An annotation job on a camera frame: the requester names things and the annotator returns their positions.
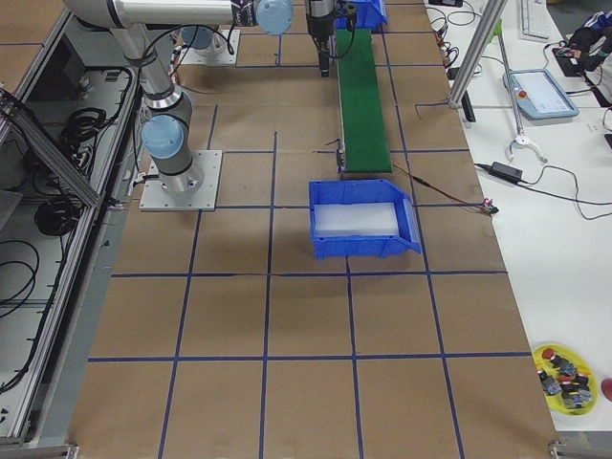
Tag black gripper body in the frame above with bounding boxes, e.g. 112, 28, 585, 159
305, 0, 335, 53

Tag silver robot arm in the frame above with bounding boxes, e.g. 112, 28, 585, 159
65, 1, 294, 195
181, 26, 213, 51

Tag left blue plastic bin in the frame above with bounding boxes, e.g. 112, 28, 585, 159
335, 0, 387, 32

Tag blue plastic bin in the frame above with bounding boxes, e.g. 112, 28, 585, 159
335, 0, 387, 32
309, 179, 422, 260

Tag green conveyor belt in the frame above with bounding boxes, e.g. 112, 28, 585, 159
336, 29, 392, 173

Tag right blue plastic bin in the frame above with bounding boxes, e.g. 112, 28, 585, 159
309, 179, 422, 260

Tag reacher grabber tool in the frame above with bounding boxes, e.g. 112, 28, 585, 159
493, 19, 548, 164

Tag black power adapter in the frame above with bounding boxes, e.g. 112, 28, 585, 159
489, 162, 523, 184

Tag white keyboard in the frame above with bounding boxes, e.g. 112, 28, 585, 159
517, 0, 550, 41

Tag teach pendant tablet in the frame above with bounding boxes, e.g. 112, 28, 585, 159
503, 69, 579, 120

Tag yellow-green plate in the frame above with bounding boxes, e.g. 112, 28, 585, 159
532, 343, 599, 416

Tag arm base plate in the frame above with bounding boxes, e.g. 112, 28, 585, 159
139, 150, 223, 211
180, 29, 240, 66

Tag black handle bar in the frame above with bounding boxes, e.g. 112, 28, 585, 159
461, 91, 476, 123

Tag aluminium frame post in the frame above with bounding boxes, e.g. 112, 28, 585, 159
448, 0, 507, 108

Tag red wire with connector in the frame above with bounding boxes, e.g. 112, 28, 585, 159
391, 162, 499, 215

